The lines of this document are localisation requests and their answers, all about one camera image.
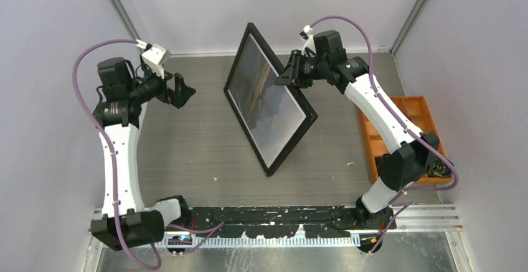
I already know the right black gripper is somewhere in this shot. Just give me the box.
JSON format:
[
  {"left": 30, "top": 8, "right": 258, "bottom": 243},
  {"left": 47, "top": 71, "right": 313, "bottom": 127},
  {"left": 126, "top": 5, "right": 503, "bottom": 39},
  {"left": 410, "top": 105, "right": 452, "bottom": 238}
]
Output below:
[{"left": 274, "top": 50, "right": 328, "bottom": 90}]

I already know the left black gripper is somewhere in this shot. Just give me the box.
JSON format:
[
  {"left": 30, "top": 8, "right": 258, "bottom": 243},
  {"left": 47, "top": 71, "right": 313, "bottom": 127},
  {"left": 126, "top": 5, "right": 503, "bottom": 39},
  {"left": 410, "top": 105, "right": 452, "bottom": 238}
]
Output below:
[{"left": 128, "top": 63, "right": 196, "bottom": 108}]

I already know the landscape photo print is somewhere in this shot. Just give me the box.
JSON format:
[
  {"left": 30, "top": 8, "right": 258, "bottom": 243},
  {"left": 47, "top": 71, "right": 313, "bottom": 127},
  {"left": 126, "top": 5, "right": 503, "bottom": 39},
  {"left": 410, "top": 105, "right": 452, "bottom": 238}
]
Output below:
[{"left": 227, "top": 34, "right": 306, "bottom": 169}]

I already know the wooden picture frame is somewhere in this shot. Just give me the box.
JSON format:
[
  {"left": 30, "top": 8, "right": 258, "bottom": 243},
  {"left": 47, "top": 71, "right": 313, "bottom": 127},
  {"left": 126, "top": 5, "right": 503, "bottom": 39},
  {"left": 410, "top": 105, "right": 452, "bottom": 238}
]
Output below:
[{"left": 224, "top": 22, "right": 318, "bottom": 177}]

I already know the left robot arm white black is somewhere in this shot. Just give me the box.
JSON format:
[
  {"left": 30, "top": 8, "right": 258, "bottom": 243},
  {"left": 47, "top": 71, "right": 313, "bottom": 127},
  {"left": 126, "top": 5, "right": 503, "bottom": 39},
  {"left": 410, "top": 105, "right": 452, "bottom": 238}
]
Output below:
[{"left": 90, "top": 57, "right": 196, "bottom": 251}]

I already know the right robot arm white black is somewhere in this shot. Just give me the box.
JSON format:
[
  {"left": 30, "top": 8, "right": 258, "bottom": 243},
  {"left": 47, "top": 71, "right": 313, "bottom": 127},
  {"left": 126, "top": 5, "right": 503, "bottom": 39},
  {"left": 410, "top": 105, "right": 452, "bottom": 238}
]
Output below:
[{"left": 275, "top": 26, "right": 452, "bottom": 229}]

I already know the orange compartment tray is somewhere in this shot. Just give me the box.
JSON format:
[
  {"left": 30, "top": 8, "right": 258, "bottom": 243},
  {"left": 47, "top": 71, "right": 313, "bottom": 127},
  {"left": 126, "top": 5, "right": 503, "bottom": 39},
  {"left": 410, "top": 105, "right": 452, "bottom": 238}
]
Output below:
[{"left": 357, "top": 96, "right": 454, "bottom": 185}]

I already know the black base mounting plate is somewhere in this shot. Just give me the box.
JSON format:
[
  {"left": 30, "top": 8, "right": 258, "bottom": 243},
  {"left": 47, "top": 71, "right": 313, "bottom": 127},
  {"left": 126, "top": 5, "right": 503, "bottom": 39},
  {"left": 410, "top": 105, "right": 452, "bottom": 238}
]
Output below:
[{"left": 176, "top": 205, "right": 394, "bottom": 239}]

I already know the blue yellow rolled tie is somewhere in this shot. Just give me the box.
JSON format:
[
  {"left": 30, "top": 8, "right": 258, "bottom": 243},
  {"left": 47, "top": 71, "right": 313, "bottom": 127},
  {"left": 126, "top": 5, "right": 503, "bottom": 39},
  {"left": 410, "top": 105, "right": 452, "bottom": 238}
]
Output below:
[{"left": 427, "top": 158, "right": 452, "bottom": 178}]

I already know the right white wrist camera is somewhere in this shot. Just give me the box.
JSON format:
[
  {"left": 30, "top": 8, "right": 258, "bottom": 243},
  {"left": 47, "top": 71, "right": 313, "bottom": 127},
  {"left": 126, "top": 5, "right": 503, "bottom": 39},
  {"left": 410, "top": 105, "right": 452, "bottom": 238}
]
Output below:
[{"left": 299, "top": 25, "right": 316, "bottom": 58}]

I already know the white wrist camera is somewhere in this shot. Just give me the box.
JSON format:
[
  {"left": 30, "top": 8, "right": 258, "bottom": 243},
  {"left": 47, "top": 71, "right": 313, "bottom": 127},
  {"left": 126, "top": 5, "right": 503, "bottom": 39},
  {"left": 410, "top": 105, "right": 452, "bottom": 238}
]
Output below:
[
  {"left": 136, "top": 39, "right": 171, "bottom": 80},
  {"left": 299, "top": 25, "right": 316, "bottom": 58}
]

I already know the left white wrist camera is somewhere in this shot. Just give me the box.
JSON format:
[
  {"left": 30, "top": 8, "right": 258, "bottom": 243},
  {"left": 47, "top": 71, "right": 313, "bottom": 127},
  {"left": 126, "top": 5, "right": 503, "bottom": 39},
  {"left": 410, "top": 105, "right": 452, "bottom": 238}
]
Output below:
[{"left": 136, "top": 39, "right": 171, "bottom": 80}]

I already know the aluminium front rail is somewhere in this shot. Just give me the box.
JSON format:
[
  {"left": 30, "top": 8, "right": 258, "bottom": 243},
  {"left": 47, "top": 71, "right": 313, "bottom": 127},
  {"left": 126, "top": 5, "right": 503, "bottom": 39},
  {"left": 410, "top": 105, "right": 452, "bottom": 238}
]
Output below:
[{"left": 90, "top": 205, "right": 462, "bottom": 251}]

